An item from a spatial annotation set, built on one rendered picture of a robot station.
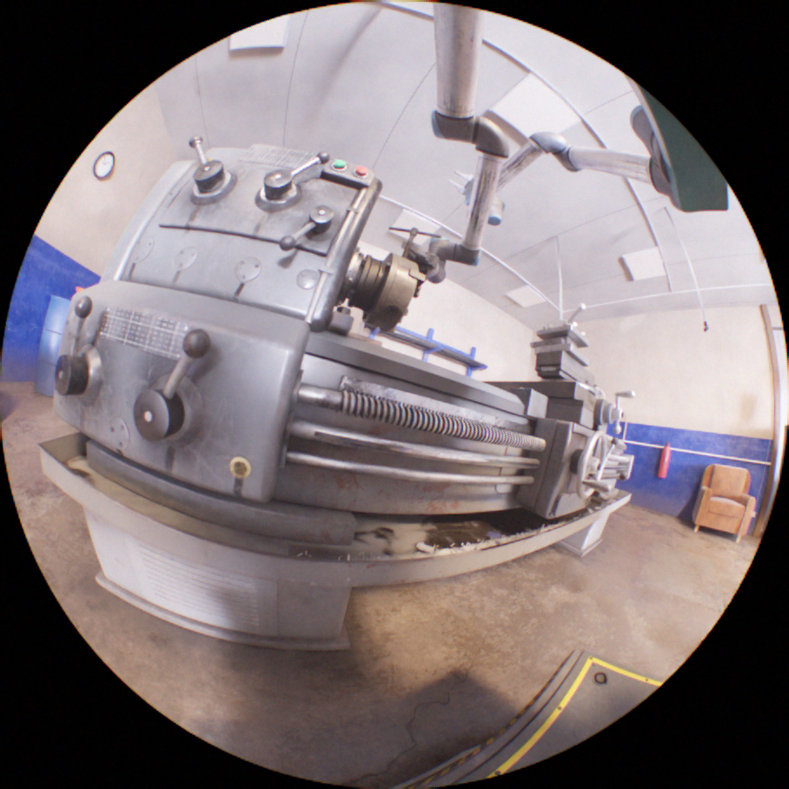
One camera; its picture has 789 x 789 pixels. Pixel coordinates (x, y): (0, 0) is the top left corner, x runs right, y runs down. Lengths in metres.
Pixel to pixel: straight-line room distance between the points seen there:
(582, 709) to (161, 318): 0.88
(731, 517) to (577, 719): 3.81
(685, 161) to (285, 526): 1.12
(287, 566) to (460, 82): 1.12
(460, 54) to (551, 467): 1.14
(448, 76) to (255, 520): 1.14
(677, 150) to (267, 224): 0.86
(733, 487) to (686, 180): 4.10
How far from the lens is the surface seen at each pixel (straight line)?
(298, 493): 0.54
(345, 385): 0.47
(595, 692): 0.61
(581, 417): 0.79
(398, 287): 0.70
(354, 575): 0.45
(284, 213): 0.57
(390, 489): 0.58
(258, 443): 0.33
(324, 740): 0.74
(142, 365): 0.41
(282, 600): 0.65
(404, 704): 0.80
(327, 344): 0.47
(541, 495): 0.77
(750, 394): 5.14
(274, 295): 0.48
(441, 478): 0.52
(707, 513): 4.12
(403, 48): 2.74
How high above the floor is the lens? 0.73
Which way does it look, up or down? 3 degrees up
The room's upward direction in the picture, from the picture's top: 14 degrees clockwise
